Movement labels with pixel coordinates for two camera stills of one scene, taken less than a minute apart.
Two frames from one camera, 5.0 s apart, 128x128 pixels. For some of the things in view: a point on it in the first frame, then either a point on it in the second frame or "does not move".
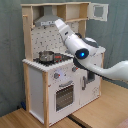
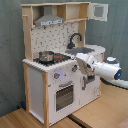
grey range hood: x=48 y=17 does not move
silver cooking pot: x=46 y=56 does not move
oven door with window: x=64 y=96 does not move
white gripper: x=64 y=30 -> x=87 y=63
